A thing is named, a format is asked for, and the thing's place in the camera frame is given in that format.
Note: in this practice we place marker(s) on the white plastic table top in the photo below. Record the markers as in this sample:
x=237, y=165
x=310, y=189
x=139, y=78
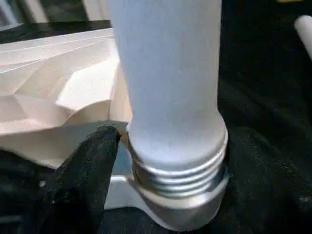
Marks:
x=48, y=73

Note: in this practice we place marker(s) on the white glass-door cabinet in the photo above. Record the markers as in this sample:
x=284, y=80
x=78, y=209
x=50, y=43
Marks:
x=31, y=9

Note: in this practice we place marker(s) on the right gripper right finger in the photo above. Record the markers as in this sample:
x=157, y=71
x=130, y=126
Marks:
x=268, y=190

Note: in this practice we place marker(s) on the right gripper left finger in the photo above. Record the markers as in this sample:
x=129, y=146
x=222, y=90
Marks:
x=85, y=182

